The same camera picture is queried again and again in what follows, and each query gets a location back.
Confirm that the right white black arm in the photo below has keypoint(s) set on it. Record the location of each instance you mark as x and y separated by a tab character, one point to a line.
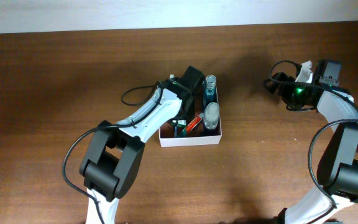
333	151

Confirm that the teal Listerine mouthwash bottle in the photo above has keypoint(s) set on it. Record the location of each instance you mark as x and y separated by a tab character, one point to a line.
209	90

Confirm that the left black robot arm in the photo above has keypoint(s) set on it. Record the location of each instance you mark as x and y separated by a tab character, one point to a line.
113	157

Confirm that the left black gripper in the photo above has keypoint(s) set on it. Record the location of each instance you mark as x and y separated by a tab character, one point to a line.
189	113

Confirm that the dark blue soap bottle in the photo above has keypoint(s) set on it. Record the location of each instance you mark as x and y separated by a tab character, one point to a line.
211	119

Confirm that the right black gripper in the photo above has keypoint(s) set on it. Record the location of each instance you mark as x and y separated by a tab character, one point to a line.
284	92

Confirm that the white square cardboard box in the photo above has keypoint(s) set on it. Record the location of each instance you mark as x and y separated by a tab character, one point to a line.
196	137

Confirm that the red white Colgate toothpaste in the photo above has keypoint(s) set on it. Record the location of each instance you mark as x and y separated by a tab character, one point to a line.
192	125

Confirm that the white green soap packet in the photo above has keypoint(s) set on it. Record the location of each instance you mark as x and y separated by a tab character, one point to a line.
181	123

